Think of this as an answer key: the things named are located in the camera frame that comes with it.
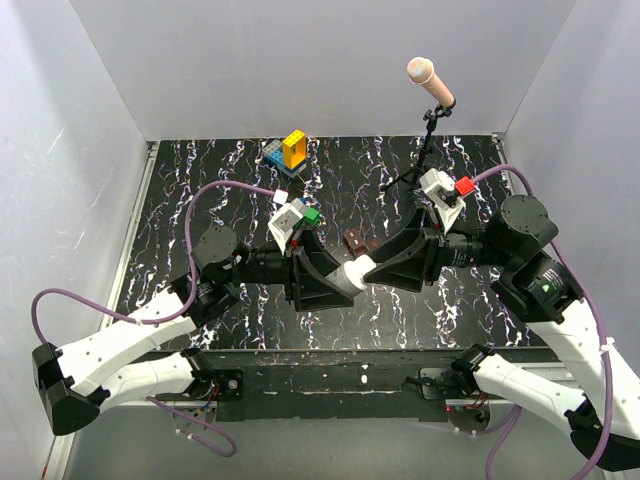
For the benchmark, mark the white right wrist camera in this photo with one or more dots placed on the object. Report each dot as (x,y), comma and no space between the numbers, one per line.
(447,194)

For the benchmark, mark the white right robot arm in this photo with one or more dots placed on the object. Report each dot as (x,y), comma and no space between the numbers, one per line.
(600,414)

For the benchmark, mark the yellow blue toy brick stack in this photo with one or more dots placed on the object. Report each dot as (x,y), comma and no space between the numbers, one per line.
(289,155)

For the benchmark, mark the green blue toy brick cluster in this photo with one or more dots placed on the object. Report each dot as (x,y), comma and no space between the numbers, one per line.
(311,215)

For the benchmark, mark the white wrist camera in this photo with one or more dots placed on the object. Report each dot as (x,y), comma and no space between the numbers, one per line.
(284,220)
(447,194)

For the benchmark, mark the black microphone stand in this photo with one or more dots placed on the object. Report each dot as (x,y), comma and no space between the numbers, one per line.
(412,176)

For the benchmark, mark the pink microphone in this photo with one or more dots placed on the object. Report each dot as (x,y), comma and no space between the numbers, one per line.
(421,72)

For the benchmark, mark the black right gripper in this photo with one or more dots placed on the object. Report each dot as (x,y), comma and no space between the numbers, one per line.
(408,271)

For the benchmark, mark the red weekly pill organizer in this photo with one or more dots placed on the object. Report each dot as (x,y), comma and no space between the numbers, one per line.
(357,245)

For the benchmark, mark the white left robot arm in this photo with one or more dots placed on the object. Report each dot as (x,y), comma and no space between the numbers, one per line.
(78,381)

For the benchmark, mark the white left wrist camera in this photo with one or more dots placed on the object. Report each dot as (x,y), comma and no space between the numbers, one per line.
(284,220)

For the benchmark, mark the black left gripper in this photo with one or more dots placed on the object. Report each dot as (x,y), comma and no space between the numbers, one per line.
(314,294)

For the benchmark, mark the white vitamin pill bottle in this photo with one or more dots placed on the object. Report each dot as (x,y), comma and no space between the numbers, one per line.
(349,277)

